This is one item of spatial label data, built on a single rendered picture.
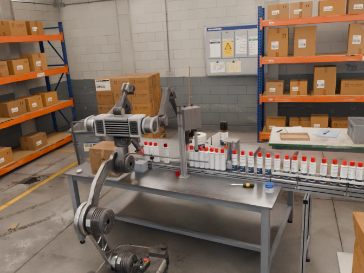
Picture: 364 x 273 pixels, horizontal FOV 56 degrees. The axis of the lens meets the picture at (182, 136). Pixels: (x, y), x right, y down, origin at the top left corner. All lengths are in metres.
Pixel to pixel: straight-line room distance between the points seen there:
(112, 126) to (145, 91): 3.86
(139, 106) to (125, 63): 1.85
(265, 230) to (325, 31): 5.15
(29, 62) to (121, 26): 2.27
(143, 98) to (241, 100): 2.22
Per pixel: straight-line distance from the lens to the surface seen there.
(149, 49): 7.92
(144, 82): 6.45
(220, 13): 7.43
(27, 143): 7.01
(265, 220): 2.74
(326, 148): 4.24
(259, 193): 2.85
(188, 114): 2.96
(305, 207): 2.93
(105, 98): 6.79
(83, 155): 5.56
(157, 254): 3.14
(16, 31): 6.78
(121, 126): 2.61
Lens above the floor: 2.09
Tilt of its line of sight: 17 degrees down
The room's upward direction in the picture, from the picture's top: 4 degrees counter-clockwise
